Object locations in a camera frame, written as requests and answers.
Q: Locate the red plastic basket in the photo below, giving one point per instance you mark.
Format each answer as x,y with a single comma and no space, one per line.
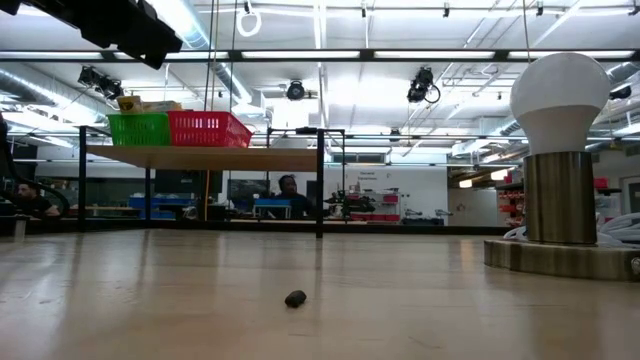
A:
207,130

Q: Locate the green plastic basket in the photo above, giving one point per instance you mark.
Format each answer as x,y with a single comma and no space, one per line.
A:
140,130

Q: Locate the yellow Crayola crayon box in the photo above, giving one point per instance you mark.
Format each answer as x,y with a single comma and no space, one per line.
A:
130,104

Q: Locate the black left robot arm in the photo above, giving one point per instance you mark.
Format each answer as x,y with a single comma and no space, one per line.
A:
125,30

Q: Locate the person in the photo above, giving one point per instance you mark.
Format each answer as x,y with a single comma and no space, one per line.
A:
32,202
295,200

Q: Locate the small black lump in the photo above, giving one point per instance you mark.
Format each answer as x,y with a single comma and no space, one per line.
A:
295,299

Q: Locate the blue storage bins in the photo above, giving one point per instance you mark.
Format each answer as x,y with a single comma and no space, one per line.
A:
160,202

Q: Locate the black overhead camera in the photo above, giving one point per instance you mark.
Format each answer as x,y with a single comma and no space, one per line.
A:
296,91

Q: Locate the wooden shelf riser black frame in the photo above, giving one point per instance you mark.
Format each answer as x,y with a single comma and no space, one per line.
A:
200,159

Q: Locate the black aluminium rig frame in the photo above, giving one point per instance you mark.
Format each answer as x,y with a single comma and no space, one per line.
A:
367,54

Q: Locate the silver ventilation duct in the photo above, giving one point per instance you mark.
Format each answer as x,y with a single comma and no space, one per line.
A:
30,85

